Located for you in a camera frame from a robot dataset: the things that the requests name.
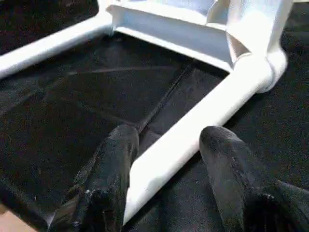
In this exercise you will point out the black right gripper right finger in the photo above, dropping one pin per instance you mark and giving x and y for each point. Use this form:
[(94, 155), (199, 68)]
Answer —
[(241, 188)]

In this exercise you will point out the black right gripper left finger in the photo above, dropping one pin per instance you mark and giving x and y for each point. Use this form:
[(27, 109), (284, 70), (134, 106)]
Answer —
[(101, 188)]

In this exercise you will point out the white plastic table leg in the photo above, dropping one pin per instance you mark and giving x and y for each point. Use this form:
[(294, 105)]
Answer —
[(193, 130), (48, 46)]

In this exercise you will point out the white plastic table top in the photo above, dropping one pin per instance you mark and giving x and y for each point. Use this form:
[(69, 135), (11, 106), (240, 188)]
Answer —
[(169, 29)]

